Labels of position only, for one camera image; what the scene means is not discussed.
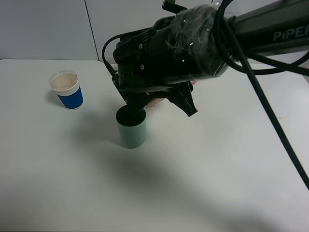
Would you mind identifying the plastic drink bottle pink label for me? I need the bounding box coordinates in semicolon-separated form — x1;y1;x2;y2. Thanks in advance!
145;81;197;109

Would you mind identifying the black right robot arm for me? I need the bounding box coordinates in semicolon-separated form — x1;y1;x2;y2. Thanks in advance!
113;0;309;116

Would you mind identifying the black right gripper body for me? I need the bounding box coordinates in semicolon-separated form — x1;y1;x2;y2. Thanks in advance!
113;41;196;99

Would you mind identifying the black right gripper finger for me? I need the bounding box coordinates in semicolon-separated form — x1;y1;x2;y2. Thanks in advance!
167;83;197;117

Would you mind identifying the black camera cable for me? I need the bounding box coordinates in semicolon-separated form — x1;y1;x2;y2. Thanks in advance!
101;0;309;189

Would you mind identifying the clear cup with blue sleeve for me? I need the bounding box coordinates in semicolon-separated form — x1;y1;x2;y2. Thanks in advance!
49;71;84;110

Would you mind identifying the teal green plastic cup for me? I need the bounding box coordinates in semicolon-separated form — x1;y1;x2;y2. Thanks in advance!
115;105;147;149

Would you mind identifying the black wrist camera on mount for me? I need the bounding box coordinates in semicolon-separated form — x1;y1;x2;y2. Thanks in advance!
112;71;155;110

